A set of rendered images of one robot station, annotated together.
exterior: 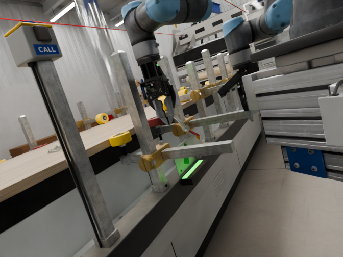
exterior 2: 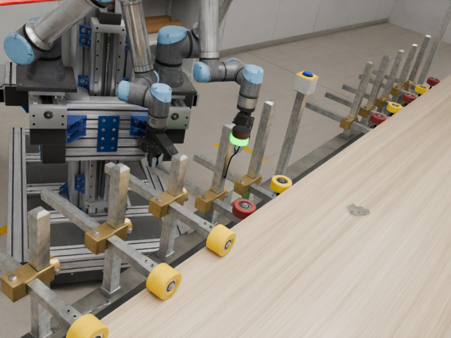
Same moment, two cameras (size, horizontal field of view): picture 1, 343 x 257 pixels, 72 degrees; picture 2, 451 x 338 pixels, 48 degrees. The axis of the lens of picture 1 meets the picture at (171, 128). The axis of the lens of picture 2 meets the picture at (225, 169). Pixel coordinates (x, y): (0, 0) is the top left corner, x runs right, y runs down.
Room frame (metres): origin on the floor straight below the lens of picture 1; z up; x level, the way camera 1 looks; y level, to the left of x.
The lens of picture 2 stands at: (2.52, -0.07, 1.89)
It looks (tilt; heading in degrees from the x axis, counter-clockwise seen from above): 31 degrees down; 178
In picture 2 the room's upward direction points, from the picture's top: 12 degrees clockwise
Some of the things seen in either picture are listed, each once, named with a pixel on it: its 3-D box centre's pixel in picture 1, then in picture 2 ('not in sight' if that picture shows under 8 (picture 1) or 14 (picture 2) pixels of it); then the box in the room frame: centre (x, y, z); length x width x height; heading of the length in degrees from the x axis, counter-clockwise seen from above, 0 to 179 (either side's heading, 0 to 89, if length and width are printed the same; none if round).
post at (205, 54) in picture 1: (215, 90); (115, 235); (1.39, -0.31, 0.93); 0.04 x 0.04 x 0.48; 58
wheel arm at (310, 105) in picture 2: not in sight; (339, 119); (-0.08, 0.57, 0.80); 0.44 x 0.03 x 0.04; 58
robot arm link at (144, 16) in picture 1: (162, 9); (233, 71); (0.65, -0.07, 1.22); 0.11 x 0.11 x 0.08; 34
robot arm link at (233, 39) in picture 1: (236, 35); (159, 100); (0.85, -0.31, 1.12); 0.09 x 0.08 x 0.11; 82
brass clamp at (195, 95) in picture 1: (199, 93); (168, 201); (1.20, -0.19, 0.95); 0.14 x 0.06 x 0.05; 148
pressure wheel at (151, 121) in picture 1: (157, 128); (241, 217); (1.08, 0.06, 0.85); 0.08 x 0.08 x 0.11
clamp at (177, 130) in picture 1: (183, 126); (212, 198); (0.99, -0.05, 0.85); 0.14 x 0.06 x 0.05; 148
